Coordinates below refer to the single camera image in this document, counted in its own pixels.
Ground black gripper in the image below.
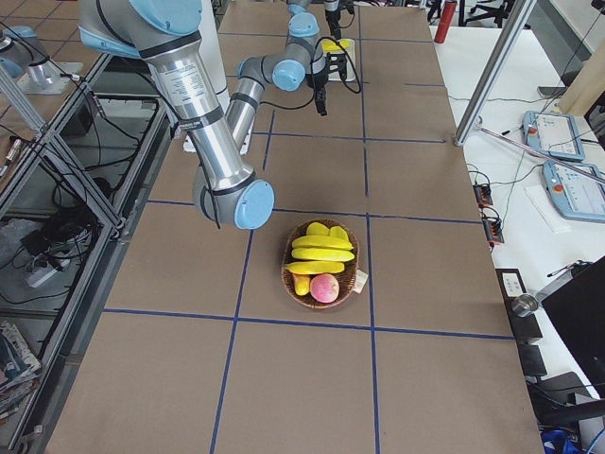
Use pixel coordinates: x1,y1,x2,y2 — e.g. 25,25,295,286
323,0,341,40
306,51,329,116

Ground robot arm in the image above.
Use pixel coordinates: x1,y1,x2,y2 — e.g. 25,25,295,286
226,1,328,150
79,1,329,230

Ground white basket tag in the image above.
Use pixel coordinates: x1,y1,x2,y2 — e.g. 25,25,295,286
353,269,369,293

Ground brown wicker basket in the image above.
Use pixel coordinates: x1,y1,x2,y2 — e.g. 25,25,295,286
281,218,359,309

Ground white bear tray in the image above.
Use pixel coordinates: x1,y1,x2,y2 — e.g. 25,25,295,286
321,38,355,82

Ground red cylinder bottle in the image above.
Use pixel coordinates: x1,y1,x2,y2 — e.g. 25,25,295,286
434,0,458,44

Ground yellow starfruit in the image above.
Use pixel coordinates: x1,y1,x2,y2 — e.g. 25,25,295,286
306,222,349,241

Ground black office chair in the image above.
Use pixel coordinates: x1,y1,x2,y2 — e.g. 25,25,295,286
458,0,514,28

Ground yellow orange pear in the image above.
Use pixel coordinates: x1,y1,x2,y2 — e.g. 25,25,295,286
292,274,311,296

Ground red pink apple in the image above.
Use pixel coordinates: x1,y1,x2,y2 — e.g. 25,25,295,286
310,273,339,304

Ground far blue teach pendant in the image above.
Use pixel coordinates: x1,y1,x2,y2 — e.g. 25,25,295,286
522,111,585,162

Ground blue teach pendant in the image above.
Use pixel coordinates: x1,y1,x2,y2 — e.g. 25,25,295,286
543,162,604,223
522,111,585,162

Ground green tipped stick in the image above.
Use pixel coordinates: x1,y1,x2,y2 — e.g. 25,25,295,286
475,126,605,185

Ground near blue teach pendant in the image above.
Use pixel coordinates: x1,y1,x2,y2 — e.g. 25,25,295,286
543,162,604,223

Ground metal cup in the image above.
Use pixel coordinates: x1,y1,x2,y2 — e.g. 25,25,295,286
510,293,540,318

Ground black label box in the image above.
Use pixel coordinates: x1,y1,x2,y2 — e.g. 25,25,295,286
495,269,543,344

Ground stack of cloths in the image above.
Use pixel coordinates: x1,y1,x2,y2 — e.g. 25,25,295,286
1,320,42,424

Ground aluminium frame post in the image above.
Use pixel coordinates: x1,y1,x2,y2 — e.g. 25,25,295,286
454,0,537,147

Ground black cable connector left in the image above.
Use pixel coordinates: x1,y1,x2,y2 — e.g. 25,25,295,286
473,183,493,208

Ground black cable connector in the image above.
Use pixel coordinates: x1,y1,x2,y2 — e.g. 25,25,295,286
473,183,493,208
482,217,505,247

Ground black cable connector right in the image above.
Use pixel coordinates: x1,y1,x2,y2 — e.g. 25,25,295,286
482,217,505,247

